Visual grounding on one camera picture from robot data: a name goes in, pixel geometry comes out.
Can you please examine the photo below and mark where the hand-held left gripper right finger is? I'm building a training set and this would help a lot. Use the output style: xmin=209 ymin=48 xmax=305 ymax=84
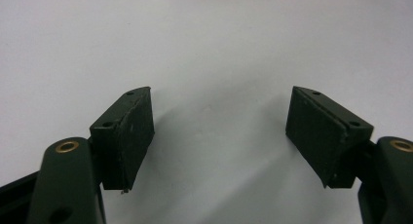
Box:
xmin=285 ymin=86 xmax=413 ymax=224

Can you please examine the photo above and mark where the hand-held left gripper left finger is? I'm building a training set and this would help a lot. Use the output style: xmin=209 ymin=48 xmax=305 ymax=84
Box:
xmin=26 ymin=86 xmax=156 ymax=224

